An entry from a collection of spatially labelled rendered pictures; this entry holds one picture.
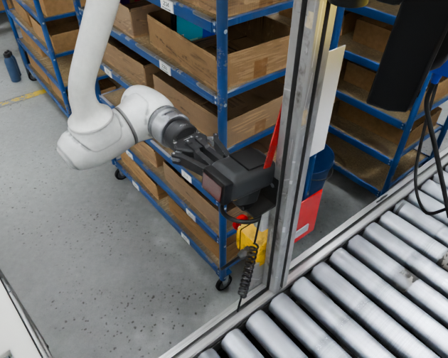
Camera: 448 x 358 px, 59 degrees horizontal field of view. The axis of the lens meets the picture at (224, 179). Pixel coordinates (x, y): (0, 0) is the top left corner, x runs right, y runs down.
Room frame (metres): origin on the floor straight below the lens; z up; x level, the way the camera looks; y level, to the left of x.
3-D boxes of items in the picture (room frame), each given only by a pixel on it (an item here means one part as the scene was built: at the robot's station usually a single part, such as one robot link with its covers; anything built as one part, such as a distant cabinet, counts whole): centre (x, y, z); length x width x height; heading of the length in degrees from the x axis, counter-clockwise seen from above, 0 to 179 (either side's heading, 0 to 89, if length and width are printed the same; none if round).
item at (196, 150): (0.68, 0.05, 0.95); 0.11 x 0.01 x 0.04; 37
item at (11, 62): (2.88, 1.64, 0.12); 0.15 x 0.09 x 0.24; 36
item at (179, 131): (0.74, 0.08, 0.95); 0.09 x 0.08 x 0.08; 39
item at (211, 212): (1.24, 0.02, 0.39); 0.40 x 0.30 x 0.10; 39
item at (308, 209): (0.57, -0.15, 0.85); 0.16 x 0.01 x 0.13; 129
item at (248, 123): (1.24, 0.01, 0.79); 0.40 x 0.30 x 0.10; 40
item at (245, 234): (0.53, -0.04, 0.84); 0.15 x 0.09 x 0.07; 129
